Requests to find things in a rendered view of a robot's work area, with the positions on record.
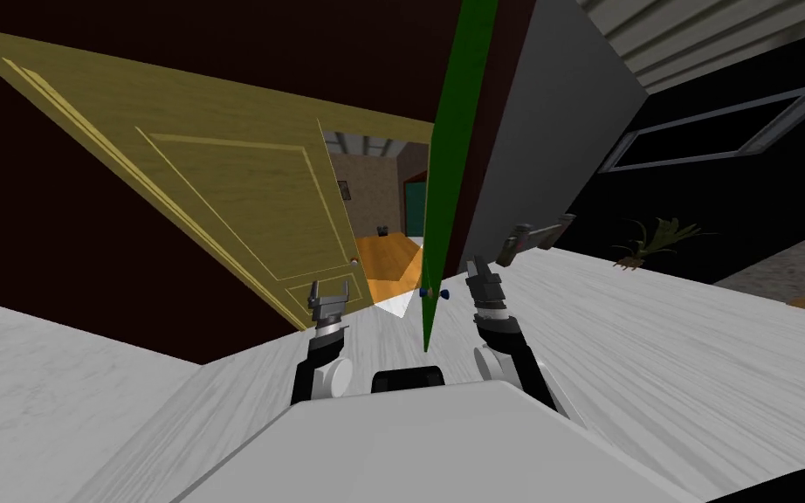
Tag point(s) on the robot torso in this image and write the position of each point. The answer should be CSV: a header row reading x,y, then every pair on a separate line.
x,y
437,447

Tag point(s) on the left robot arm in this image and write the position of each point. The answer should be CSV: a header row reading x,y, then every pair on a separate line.
x,y
320,363

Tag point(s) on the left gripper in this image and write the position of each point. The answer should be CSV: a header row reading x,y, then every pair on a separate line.
x,y
328,309

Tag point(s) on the blue and brown door knob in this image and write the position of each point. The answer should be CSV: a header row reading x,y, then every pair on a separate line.
x,y
432,294

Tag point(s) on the green potted plant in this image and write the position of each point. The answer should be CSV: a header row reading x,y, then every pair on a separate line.
x,y
654,241

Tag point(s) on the grey and brown furniture piece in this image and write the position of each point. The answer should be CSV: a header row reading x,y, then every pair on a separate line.
x,y
532,237

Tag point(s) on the yellow wooden door leaf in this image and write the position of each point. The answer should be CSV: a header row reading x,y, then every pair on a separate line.
x,y
221,181

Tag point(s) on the green door leaf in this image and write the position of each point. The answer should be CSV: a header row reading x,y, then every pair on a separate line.
x,y
455,140

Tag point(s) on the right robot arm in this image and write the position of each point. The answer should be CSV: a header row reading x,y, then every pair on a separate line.
x,y
514,346

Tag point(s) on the small framed wall picture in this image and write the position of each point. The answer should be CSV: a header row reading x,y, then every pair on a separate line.
x,y
344,191

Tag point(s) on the teal door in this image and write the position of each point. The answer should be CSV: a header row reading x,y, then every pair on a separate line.
x,y
416,209

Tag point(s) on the grey framed window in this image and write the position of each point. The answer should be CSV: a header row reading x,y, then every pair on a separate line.
x,y
717,129

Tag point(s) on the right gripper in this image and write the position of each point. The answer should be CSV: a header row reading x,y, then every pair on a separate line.
x,y
486,290

